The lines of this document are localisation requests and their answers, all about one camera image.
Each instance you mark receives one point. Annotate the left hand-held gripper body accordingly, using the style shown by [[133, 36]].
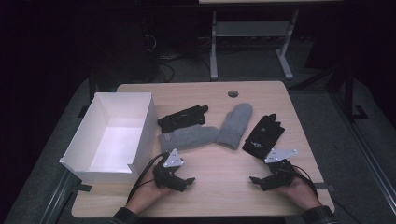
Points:
[[170, 174]]

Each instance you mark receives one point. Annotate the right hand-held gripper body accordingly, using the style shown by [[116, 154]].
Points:
[[278, 177]]

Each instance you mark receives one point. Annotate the grey mitten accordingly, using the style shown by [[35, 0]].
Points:
[[235, 126], [190, 137]]

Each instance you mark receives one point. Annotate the black glove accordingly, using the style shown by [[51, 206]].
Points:
[[182, 118], [264, 137]]

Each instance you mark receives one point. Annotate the white box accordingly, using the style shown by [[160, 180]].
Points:
[[118, 146]]

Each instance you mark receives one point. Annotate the person's right hand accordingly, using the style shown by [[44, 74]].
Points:
[[297, 194]]

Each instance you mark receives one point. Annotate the person's left hand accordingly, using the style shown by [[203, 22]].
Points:
[[146, 194]]

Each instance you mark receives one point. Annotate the black tape strip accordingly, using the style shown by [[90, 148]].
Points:
[[323, 187], [83, 187]]

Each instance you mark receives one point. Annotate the dark metal stand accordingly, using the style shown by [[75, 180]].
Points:
[[345, 84]]

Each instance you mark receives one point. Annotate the aluminium rail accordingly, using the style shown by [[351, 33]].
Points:
[[57, 199], [367, 155]]

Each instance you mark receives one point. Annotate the black floor bracket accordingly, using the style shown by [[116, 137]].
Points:
[[360, 112]]

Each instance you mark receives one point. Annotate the grey metal-frame table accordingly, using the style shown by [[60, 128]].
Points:
[[249, 28]]

